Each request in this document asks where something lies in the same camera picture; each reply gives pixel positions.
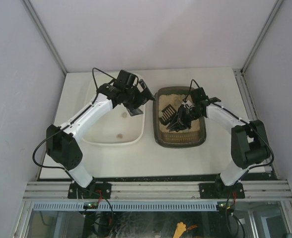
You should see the black slotted litter scoop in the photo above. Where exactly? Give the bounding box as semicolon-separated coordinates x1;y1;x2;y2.
159;104;177;125

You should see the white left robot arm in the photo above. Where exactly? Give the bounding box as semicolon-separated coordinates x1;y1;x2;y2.
45;70;155;188

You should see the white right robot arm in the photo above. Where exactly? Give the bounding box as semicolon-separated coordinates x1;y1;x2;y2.
159;87;274;186

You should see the dark translucent litter box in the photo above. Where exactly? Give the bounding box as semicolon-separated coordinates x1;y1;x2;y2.
152;86;207;148

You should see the white plastic bin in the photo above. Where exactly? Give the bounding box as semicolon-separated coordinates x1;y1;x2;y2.
80;71;146;144

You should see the yellow paw shaped object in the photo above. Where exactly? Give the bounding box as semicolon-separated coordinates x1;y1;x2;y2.
173;222;187;238

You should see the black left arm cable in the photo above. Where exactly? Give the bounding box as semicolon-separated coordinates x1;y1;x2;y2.
91;67;117;91

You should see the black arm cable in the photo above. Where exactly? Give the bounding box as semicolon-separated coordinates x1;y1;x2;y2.
91;67;117;91
247;123;276;169

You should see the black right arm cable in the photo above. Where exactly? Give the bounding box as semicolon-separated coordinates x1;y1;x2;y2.
247;123;276;169

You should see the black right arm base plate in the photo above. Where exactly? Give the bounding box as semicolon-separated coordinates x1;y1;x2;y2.
199;182;245;199

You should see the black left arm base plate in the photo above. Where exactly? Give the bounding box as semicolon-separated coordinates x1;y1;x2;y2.
68;182;112;199

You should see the aluminium front frame rail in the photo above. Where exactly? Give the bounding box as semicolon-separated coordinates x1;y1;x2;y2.
23;180;292;201

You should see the grey slotted cable duct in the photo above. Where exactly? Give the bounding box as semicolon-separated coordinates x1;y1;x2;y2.
33;201;218;212

